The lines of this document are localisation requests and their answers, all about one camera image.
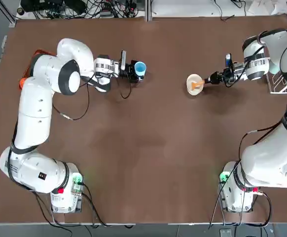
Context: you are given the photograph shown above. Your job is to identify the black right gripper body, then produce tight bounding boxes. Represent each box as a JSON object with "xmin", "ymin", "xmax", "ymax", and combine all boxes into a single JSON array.
[{"xmin": 221, "ymin": 65, "xmax": 237, "ymax": 83}]

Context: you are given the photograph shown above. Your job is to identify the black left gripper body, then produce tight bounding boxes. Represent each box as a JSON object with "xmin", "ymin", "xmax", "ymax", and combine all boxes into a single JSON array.
[{"xmin": 118, "ymin": 62, "xmax": 136, "ymax": 81}]

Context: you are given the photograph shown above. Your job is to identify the blue plastic cup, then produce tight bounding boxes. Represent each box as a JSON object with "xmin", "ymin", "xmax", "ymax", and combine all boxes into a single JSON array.
[{"xmin": 134, "ymin": 61, "xmax": 147, "ymax": 81}]

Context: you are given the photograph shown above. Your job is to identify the orange brush white bristles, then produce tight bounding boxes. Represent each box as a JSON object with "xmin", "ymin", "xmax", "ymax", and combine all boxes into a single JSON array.
[{"xmin": 189, "ymin": 78, "xmax": 207, "ymax": 90}]

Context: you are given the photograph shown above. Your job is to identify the white round plate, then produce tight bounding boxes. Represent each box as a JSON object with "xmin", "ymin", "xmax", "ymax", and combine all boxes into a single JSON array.
[{"xmin": 186, "ymin": 73, "xmax": 205, "ymax": 96}]

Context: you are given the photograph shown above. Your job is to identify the pale green cup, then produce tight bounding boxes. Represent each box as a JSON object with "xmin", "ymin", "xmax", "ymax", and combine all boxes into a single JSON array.
[{"xmin": 268, "ymin": 60, "xmax": 282, "ymax": 75}]

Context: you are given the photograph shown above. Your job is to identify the white paper sheets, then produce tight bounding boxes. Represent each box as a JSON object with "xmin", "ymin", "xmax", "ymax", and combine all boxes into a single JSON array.
[{"xmin": 247, "ymin": 0, "xmax": 287, "ymax": 16}]

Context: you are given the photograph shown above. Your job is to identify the brown wicker basket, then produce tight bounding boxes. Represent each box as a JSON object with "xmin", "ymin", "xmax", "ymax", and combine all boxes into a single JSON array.
[{"xmin": 22, "ymin": 49, "xmax": 51, "ymax": 83}]

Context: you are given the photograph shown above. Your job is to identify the black electronic device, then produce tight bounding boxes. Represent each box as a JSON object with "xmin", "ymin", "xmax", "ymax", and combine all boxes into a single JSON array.
[{"xmin": 20, "ymin": 0, "xmax": 64, "ymax": 12}]

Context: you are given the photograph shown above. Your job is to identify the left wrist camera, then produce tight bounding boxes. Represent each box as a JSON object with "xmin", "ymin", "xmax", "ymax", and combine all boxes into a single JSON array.
[{"xmin": 120, "ymin": 50, "xmax": 127, "ymax": 73}]

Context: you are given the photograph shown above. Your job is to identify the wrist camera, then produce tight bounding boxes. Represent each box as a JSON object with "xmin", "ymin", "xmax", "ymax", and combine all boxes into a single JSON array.
[
  {"xmin": 120, "ymin": 50, "xmax": 127, "ymax": 73},
  {"xmin": 224, "ymin": 53, "xmax": 234, "ymax": 68}
]

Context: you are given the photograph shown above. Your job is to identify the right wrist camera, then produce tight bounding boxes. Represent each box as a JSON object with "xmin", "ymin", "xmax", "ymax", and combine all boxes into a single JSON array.
[{"xmin": 224, "ymin": 53, "xmax": 234, "ymax": 68}]

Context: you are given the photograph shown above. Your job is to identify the white wire cup rack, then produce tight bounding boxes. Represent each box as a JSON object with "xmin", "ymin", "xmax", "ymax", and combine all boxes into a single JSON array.
[{"xmin": 265, "ymin": 71, "xmax": 287, "ymax": 95}]

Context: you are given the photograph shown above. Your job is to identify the aluminium frame post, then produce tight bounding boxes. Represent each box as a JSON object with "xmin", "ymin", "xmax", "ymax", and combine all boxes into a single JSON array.
[{"xmin": 144, "ymin": 0, "xmax": 154, "ymax": 22}]

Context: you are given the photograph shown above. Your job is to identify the black cable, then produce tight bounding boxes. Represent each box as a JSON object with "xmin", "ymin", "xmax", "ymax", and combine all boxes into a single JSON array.
[
  {"xmin": 80, "ymin": 182, "xmax": 137, "ymax": 228},
  {"xmin": 52, "ymin": 74, "xmax": 97, "ymax": 121},
  {"xmin": 208, "ymin": 160, "xmax": 240, "ymax": 230}
]

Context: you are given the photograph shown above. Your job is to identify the aluminium frame rail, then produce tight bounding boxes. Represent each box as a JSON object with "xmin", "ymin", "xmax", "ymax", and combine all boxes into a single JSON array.
[{"xmin": 0, "ymin": 0, "xmax": 17, "ymax": 28}]

